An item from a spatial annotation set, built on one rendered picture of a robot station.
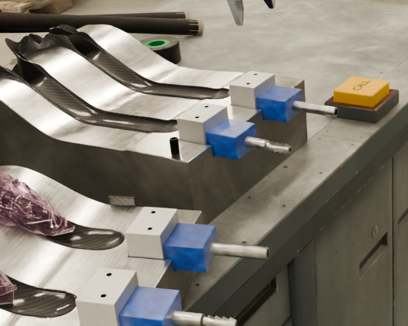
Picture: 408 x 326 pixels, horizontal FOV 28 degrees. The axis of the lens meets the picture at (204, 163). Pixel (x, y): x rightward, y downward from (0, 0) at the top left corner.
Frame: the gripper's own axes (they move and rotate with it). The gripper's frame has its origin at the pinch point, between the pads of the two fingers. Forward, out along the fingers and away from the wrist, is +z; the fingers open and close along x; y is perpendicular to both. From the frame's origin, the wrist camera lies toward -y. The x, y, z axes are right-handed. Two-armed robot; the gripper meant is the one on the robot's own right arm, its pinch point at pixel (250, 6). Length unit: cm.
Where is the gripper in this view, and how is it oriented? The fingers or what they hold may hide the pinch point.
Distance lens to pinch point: 97.2
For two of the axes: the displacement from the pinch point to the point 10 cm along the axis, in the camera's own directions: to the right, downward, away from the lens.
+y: 8.2, 1.8, -5.5
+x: 5.7, -4.2, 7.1
